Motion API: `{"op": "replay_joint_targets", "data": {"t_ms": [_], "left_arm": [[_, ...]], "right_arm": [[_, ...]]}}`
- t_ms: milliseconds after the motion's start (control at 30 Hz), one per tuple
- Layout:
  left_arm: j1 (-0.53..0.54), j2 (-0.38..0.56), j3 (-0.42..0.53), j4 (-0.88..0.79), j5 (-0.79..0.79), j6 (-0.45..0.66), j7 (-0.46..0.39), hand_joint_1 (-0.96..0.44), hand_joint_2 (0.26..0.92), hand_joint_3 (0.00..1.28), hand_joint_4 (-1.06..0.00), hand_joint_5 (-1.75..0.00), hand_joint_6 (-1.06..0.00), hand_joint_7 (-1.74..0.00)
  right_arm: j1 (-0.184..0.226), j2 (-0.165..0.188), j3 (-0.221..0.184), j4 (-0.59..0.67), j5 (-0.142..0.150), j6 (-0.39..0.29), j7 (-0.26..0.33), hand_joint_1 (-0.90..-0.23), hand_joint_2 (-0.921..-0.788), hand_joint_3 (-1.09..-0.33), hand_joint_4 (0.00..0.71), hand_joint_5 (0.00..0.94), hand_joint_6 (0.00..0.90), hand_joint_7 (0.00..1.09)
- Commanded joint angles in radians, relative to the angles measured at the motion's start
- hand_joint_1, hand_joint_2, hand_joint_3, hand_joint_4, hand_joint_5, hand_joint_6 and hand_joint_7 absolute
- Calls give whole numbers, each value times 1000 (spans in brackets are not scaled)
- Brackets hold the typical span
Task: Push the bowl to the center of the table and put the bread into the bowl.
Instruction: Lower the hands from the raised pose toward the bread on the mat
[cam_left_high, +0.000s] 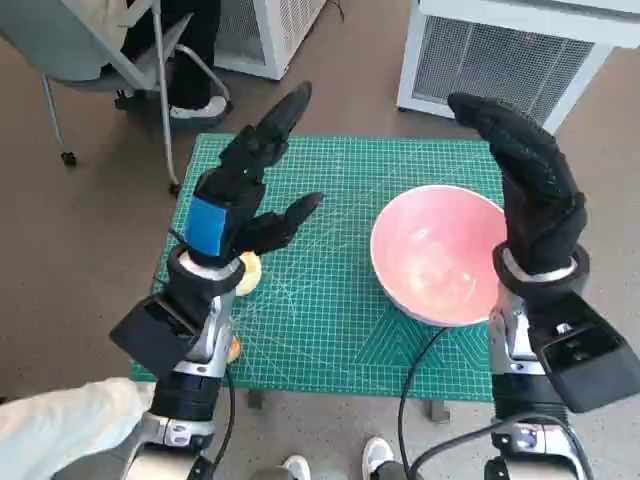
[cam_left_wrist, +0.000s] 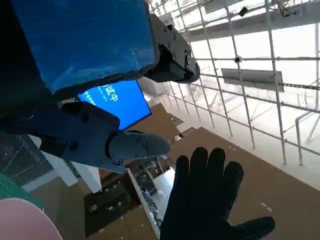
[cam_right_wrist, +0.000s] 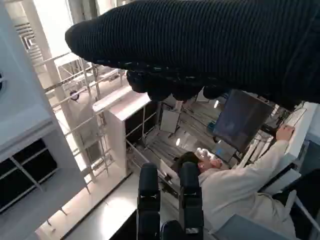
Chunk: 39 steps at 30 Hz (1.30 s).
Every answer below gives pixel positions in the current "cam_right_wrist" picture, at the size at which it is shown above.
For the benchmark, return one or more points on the white board on stand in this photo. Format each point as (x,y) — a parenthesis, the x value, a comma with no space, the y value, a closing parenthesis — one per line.
(169,121)

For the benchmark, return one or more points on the small white shelf cabinet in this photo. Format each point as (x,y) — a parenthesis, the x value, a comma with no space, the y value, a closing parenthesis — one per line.
(117,132)

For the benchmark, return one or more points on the large white shelf cabinet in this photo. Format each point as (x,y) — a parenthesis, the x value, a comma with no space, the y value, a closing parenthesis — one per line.
(30,130)

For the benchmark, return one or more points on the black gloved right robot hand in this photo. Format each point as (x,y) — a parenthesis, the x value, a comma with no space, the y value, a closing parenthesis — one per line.
(200,45)

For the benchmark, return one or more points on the white desk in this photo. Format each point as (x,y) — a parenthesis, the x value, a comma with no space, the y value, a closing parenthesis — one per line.
(300,135)

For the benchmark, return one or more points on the dark computer monitor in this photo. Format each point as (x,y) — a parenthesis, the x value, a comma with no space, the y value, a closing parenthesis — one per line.
(241,120)

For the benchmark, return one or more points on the person at desk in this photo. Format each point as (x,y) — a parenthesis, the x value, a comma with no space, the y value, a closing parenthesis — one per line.
(237,192)

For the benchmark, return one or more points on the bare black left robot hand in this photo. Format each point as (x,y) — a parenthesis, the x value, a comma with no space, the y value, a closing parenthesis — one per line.
(191,195)

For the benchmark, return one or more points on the black round fixture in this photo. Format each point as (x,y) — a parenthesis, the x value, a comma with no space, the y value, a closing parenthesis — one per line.
(74,95)

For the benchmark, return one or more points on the white metal frame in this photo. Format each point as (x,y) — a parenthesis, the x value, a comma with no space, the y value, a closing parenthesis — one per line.
(100,140)

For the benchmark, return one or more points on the small screen with blue logo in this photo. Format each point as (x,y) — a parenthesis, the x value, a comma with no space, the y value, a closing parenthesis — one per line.
(225,151)

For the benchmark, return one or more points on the ceiling air vent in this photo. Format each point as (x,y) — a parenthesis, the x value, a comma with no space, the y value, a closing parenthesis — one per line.
(28,40)

